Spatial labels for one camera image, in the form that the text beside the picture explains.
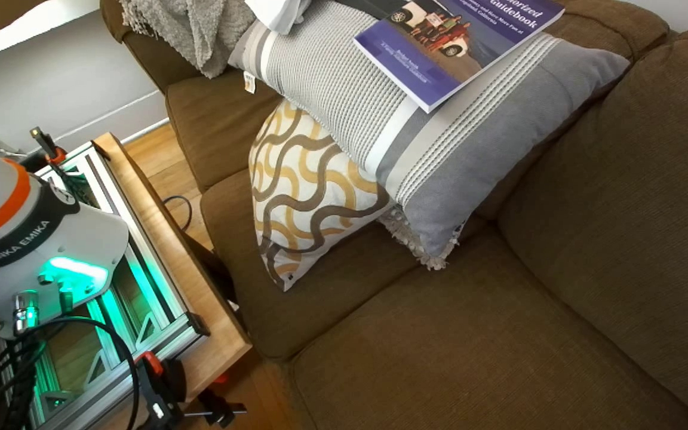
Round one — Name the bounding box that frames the white wavy pattern pillow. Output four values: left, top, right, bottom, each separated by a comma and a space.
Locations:
248, 99, 392, 292

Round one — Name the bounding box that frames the grey striped pillow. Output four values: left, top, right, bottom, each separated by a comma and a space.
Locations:
228, 0, 631, 271

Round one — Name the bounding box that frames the brown fabric sofa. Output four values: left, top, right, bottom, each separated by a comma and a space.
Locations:
100, 0, 688, 430

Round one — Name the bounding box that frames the grey fringed towel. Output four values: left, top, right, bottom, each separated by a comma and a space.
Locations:
119, 0, 256, 79

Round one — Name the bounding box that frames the purple guidebook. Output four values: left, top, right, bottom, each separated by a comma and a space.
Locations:
354, 0, 566, 113

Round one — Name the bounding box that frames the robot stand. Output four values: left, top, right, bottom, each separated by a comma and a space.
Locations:
0, 133, 253, 430

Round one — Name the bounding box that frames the white cloth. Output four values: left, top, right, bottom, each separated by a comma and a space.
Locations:
244, 0, 312, 35

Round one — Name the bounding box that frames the black orange clamp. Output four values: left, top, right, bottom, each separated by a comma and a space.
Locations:
19, 127, 69, 173
135, 351, 248, 430

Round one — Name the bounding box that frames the black cable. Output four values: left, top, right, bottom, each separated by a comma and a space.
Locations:
162, 195, 194, 232

